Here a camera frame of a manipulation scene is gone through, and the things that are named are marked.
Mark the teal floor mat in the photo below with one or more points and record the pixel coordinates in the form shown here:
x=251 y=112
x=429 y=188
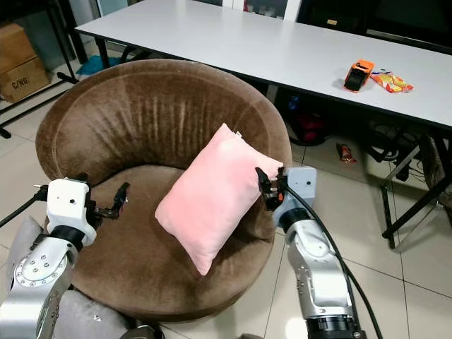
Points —
x=97 y=66

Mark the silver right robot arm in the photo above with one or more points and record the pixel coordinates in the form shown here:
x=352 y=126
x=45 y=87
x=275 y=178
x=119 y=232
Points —
x=318 y=268

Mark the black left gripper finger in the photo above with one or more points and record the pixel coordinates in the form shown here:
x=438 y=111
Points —
x=106 y=212
x=122 y=193

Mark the brown cardboard box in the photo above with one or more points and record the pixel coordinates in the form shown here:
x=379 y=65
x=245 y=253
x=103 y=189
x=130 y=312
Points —
x=22 y=70

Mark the orange and black handheld device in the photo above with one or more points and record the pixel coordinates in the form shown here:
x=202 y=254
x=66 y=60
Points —
x=358 y=75

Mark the pink rectangular pillow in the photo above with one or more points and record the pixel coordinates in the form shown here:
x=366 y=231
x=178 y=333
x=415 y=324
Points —
x=215 y=191

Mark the brown round velvet sofa chair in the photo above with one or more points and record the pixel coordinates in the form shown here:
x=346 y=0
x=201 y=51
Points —
x=148 y=113

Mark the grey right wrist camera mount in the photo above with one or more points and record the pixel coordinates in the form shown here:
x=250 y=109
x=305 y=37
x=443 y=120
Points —
x=301 y=182

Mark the red snack wrapper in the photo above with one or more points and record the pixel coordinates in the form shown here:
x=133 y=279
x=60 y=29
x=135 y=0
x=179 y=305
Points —
x=346 y=153

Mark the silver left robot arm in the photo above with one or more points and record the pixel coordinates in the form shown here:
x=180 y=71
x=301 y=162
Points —
x=42 y=282

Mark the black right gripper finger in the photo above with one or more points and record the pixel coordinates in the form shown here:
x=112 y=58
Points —
x=263 y=182

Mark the dark red bag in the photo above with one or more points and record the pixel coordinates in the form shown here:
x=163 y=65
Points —
x=309 y=127

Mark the long white table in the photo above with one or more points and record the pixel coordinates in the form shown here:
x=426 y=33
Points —
x=254 y=42

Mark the black metal rack frame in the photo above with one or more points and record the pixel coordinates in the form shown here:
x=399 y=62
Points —
x=58 y=42

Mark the orange yellow snack packet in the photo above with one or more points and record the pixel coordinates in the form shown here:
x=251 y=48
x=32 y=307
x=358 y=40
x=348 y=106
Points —
x=394 y=82

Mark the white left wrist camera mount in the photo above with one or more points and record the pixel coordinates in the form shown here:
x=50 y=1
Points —
x=68 y=200

